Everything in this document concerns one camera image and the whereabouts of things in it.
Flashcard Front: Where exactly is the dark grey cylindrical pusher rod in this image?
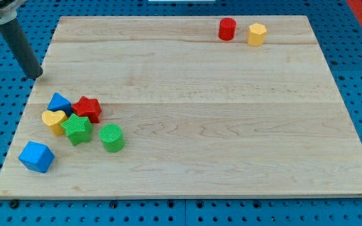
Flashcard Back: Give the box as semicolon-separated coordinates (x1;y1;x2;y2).
0;18;43;80

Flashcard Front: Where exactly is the blue cube block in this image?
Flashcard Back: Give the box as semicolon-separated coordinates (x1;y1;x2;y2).
18;141;55;173

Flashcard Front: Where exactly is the blue triangle block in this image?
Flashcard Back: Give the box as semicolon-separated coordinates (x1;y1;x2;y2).
47;92;72;116

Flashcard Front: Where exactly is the yellow heart block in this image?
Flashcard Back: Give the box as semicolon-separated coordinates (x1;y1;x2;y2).
41;110;68;136

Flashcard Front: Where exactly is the red star block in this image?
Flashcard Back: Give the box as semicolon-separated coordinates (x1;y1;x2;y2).
71;96;102;123

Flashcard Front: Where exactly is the green star block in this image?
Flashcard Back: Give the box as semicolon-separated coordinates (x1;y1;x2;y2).
60;114;92;146

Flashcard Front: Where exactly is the green cylinder block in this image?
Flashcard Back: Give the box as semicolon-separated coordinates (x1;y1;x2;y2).
99;124;125;153

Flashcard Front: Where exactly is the red cylinder block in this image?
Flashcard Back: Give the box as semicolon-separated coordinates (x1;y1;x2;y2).
218;18;237;41

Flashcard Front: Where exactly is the yellow hexagon block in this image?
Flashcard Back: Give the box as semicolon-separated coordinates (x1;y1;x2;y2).
247;23;267;46

